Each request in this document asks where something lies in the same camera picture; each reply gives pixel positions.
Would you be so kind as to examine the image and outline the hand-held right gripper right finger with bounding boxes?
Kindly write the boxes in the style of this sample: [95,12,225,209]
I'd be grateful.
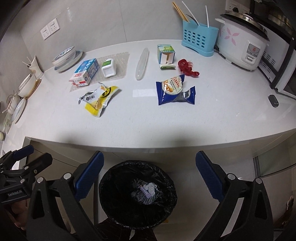
[195,151,272,241]

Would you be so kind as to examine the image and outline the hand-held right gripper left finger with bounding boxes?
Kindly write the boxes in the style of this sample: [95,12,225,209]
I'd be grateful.
[26,151,104,241]

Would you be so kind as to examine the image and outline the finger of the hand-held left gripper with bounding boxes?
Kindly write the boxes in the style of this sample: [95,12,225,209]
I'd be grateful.
[0,153,53,186]
[0,145,35,171]

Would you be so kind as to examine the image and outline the black-bagged trash bin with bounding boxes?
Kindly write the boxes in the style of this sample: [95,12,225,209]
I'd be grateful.
[96,160,178,241]

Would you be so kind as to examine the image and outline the yellow snack wrapper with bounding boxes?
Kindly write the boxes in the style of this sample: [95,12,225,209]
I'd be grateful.
[77,82,121,118]

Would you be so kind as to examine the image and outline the blue snack wrapper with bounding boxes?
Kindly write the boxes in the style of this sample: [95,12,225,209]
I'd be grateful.
[156,75,196,106]

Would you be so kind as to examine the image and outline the blue and white carton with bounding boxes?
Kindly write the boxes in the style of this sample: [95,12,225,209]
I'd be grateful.
[69,58,100,87]

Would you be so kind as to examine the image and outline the white pill bottle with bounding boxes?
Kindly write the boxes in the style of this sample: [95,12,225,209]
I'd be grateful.
[102,59,116,78]

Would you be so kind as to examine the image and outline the translucent toothbrush case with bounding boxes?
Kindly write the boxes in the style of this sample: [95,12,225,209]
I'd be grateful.
[135,47,149,81]

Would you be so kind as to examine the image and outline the green and white medicine box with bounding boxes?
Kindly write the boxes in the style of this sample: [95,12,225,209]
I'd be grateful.
[157,44,176,69]

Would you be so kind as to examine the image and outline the person's left hand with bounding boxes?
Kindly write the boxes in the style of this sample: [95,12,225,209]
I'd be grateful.
[10,201,30,230]

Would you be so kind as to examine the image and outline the small white bowl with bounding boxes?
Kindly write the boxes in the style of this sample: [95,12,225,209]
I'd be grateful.
[7,93,23,114]

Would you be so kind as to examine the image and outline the crumpled white paper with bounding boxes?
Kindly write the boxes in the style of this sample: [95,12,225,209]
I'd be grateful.
[142,183,160,195]

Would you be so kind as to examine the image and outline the purple wrapper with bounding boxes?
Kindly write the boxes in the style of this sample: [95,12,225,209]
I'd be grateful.
[139,185,154,204]

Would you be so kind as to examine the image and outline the round wooden plate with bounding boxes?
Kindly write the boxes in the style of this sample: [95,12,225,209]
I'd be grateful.
[24,77,42,100]

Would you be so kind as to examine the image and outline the white cup with sticks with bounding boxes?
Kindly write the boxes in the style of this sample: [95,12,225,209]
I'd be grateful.
[23,55,43,78]

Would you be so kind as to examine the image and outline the small dark grey device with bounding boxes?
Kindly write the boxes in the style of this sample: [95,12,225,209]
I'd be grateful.
[268,95,279,108]

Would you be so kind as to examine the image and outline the blue patterned bowl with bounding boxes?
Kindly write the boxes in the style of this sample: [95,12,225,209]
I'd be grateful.
[51,46,75,66]

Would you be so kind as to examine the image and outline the red mesh net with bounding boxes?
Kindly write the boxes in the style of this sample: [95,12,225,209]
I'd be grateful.
[178,59,199,78]

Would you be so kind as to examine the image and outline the clear bubble wrap sheet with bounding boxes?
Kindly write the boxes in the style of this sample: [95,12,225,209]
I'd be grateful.
[70,51,130,92]

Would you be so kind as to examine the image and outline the black and white microwave oven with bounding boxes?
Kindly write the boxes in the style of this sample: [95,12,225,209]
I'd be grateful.
[250,0,296,100]

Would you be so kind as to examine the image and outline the white flowered rice cooker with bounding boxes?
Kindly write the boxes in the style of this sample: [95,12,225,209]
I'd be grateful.
[216,13,270,71]

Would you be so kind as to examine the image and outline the light blue utensil holder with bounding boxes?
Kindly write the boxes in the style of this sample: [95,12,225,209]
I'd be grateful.
[181,20,220,57]

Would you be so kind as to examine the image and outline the wooden chopstick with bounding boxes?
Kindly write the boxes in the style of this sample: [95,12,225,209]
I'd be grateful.
[172,2,187,22]
[173,2,189,22]

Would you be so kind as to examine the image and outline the white wall power socket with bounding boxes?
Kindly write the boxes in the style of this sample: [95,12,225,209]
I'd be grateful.
[225,0,251,14]

